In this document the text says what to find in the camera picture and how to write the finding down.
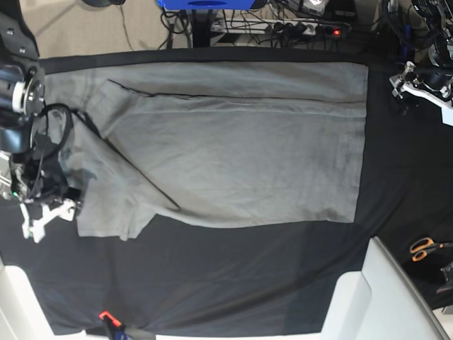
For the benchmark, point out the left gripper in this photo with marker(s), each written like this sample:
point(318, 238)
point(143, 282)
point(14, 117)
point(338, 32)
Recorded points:
point(430, 82)

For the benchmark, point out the red blue front clamp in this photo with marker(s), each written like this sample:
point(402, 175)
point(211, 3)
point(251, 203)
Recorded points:
point(115, 330)

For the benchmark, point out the black crumpled object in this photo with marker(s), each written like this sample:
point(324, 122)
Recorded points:
point(447, 272)

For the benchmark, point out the black table cloth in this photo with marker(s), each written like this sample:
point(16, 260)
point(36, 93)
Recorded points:
point(187, 280)

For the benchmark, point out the orange handled scissors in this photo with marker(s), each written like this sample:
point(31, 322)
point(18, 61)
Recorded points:
point(425, 246)

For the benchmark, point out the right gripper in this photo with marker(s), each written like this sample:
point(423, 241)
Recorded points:
point(37, 181)

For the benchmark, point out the white power strip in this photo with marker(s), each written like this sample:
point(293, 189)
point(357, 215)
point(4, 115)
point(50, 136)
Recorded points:
point(299, 27)

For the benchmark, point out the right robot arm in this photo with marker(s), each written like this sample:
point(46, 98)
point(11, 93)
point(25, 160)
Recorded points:
point(32, 132)

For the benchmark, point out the black table leg post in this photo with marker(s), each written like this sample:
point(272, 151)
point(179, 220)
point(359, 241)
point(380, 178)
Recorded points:
point(201, 22)

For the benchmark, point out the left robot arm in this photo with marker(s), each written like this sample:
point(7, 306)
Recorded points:
point(437, 16)

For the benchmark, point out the blue clamp on frame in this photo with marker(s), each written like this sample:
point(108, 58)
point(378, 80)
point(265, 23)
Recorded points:
point(405, 48)

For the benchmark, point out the blue plastic mount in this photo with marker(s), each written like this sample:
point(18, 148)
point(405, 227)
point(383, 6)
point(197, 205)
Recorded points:
point(174, 5)

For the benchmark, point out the grey T-shirt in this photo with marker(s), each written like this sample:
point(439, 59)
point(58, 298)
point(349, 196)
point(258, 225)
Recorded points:
point(217, 144)

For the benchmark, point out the white base block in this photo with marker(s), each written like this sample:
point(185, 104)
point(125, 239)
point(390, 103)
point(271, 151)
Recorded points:
point(21, 314)
point(379, 302)

